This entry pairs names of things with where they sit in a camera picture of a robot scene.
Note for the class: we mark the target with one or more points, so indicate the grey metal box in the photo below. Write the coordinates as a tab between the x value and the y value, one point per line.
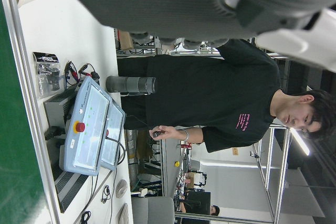
56	108

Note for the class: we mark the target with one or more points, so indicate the black finned metal box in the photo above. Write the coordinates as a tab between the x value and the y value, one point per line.
68	187

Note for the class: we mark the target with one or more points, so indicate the dark grey cylinder tumbler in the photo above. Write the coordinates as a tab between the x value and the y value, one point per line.
131	84

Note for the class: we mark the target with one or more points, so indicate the person in black t-shirt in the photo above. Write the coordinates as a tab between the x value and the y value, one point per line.
210	90

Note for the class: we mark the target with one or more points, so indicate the grey teach pendant large screen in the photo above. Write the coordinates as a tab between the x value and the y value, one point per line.
89	119

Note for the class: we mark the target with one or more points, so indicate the red black alligator clip leads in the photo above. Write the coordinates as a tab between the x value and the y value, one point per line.
78	72

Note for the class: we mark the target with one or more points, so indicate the grey computer mouse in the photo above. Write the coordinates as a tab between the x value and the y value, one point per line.
121	188

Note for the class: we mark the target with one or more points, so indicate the grey fabric chair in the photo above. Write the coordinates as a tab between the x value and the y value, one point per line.
152	209

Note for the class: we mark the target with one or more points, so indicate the seated person dark hair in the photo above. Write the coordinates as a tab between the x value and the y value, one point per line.
215	210

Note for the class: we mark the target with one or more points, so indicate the clear plastic bag black parts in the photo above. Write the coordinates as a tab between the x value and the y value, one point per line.
47	74

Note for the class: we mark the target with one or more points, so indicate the green conveyor belt aluminium rails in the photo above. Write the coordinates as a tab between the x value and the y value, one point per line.
15	129

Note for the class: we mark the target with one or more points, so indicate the aluminium frame rack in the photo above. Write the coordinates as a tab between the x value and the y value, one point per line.
282	171

